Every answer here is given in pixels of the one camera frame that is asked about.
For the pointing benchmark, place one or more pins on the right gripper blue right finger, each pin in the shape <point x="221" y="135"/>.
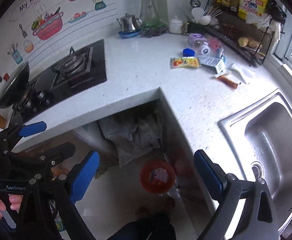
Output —
<point x="212" y="175"/>

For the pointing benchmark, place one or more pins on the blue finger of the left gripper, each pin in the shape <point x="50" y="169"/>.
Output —
<point x="57" y="154"/>
<point x="32" y="129"/>

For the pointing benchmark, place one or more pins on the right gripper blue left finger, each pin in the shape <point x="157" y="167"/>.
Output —
<point x="81" y="176"/>

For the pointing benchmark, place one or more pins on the red plastic trash bucket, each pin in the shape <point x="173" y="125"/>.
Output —
<point x="157" y="176"/>

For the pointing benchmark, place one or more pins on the black wok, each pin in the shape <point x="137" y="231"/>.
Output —
<point x="15" y="87"/>

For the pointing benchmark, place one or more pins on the white woven sack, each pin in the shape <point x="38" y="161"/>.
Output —
<point x="132" y="138"/>

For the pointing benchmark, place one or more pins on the stainless steel sink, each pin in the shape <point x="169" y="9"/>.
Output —
<point x="260" y="137"/>

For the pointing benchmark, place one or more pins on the black gas stove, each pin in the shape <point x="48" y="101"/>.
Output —
<point x="79" y="71"/>

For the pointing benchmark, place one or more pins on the red-brown snack wrapper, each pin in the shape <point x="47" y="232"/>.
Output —
<point x="228" y="82"/>

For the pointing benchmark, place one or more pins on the white printed sachet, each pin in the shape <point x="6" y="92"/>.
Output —
<point x="216" y="63"/>

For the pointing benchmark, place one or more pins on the yellow yeast packet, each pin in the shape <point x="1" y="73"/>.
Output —
<point x="184" y="62"/>

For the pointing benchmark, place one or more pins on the blue round lid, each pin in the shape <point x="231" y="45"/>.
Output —
<point x="187" y="52"/>

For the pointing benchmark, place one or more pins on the pink plastic wrapper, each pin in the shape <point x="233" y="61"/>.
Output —
<point x="215" y="44"/>

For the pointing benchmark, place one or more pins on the clear plastic bottle purple label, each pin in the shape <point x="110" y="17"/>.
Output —
<point x="199" y="44"/>

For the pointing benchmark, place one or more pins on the blue saucer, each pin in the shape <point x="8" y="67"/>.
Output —
<point x="124" y="35"/>

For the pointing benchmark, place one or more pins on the ginger root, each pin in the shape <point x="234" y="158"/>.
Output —
<point x="248" y="42"/>

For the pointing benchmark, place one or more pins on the steel teapot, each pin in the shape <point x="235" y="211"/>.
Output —
<point x="129" y="23"/>

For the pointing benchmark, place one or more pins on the white enamel lidded pot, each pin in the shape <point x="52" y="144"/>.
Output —
<point x="176" y="26"/>

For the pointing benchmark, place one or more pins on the white plastic bag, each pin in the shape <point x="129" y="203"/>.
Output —
<point x="265" y="22"/>

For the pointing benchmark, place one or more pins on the green glass dish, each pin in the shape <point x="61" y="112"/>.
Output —
<point x="155" y="25"/>

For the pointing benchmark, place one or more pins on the glass pitcher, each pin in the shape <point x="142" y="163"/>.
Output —
<point x="149" y="12"/>

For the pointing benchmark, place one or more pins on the steel sink strainer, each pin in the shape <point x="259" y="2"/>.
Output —
<point x="195" y="3"/>

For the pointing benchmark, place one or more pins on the yellow OMO detergent bag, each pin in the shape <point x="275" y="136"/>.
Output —
<point x="255" y="7"/>

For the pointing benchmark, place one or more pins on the steel wire scourer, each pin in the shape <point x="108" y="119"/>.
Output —
<point x="154" y="31"/>

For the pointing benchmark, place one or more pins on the black wire rack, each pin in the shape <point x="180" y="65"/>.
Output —
<point x="230" y="28"/>

